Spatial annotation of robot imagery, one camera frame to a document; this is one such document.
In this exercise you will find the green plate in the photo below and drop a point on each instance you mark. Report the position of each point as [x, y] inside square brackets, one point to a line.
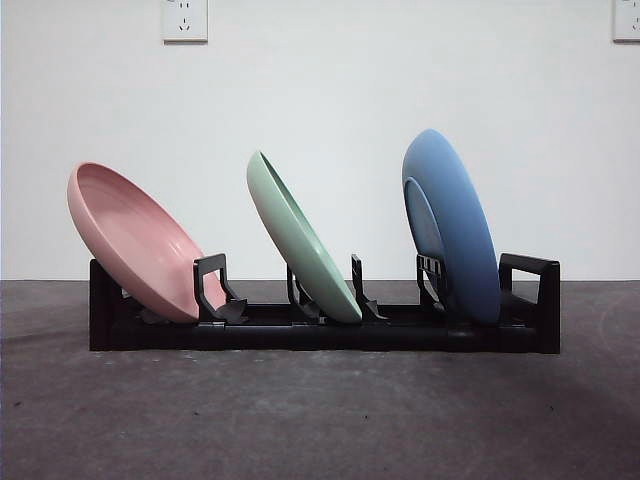
[300, 250]

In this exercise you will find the blue plate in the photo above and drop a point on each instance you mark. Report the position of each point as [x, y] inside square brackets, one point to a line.
[462, 200]

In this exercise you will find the pink plate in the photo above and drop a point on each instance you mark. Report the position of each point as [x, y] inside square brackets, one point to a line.
[135, 225]

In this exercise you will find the black plastic dish rack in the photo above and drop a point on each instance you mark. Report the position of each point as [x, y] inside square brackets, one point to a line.
[300, 341]

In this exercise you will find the white wall socket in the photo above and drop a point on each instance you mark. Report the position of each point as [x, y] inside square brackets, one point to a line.
[627, 20]
[184, 20]

